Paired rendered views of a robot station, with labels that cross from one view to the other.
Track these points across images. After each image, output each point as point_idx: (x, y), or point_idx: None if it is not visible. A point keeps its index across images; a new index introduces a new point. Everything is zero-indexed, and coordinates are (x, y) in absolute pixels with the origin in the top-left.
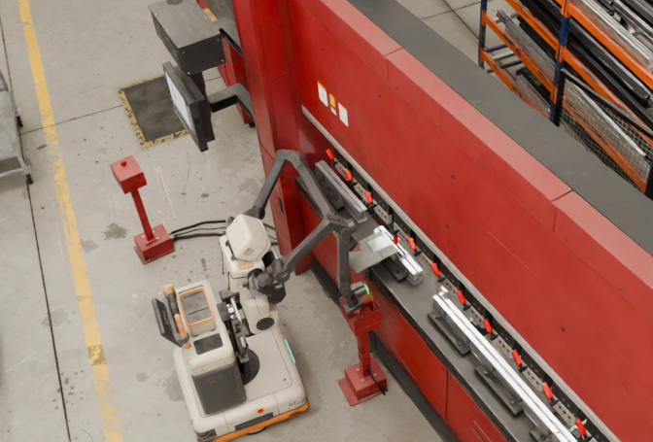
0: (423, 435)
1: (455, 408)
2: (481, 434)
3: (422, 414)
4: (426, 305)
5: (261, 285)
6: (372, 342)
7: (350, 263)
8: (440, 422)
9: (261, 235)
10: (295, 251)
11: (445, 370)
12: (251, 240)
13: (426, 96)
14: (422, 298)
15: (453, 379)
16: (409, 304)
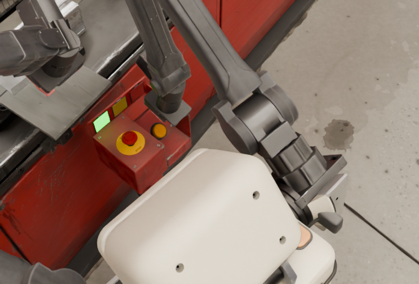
0: (215, 146)
1: (232, 22)
2: None
3: (184, 157)
4: (125, 2)
5: (322, 159)
6: (88, 259)
7: (88, 102)
8: (192, 125)
9: (194, 166)
10: (220, 42)
11: None
12: (256, 158)
13: None
14: (111, 11)
15: None
16: (132, 24)
